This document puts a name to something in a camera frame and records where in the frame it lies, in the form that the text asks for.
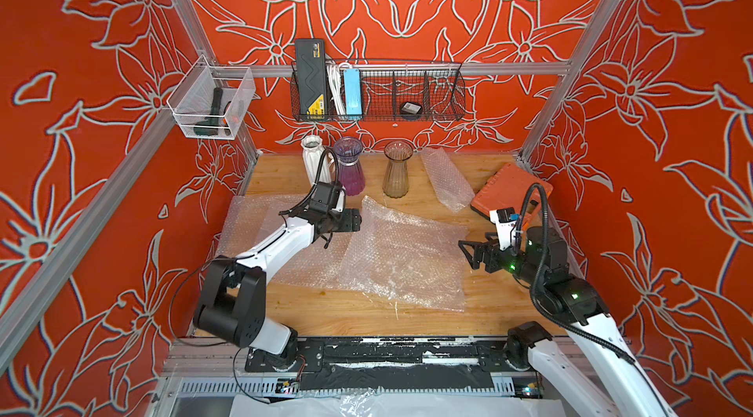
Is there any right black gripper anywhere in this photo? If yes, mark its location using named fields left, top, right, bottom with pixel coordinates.
left=458, top=231, right=546, bottom=291

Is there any purple blue glass vase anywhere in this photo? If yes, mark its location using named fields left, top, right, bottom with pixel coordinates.
left=333, top=137, right=366, bottom=197

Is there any clear ribbed glass vase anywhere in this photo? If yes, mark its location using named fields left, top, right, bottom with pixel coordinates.
left=382, top=140, right=414, bottom=198

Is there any white ribbed ceramic vase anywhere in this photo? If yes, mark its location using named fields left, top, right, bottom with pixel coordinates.
left=301, top=135, right=333, bottom=185

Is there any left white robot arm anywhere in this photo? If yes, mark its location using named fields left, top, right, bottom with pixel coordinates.
left=192, top=182, right=361, bottom=370

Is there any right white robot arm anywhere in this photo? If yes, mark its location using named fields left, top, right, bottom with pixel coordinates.
left=458, top=226, right=674, bottom=416

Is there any bubble wrapped bundle rear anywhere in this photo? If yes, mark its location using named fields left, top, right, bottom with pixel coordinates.
left=421, top=148, right=475, bottom=213

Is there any orange plastic tool case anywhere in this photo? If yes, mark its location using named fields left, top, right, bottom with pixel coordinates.
left=471, top=164, right=553, bottom=218

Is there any light blue box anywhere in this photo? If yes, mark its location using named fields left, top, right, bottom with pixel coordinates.
left=343, top=68, right=363, bottom=118

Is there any black box with yellow label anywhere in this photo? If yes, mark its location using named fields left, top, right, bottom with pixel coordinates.
left=294, top=38, right=329, bottom=121

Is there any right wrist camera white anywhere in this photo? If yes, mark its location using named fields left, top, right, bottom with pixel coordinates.
left=489, top=207, right=522, bottom=250

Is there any black wire wall basket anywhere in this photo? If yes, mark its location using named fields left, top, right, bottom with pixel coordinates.
left=290, top=59, right=469, bottom=123

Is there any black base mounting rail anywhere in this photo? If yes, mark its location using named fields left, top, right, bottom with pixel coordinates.
left=243, top=336, right=543, bottom=399

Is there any white coiled cable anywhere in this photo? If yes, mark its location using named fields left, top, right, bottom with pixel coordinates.
left=326, top=62, right=354, bottom=118

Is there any clear acrylic wall bin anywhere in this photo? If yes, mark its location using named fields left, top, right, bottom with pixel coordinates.
left=168, top=55, right=256, bottom=140

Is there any dark green handled tool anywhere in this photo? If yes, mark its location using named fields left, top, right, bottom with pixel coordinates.
left=193, top=87, right=223, bottom=137

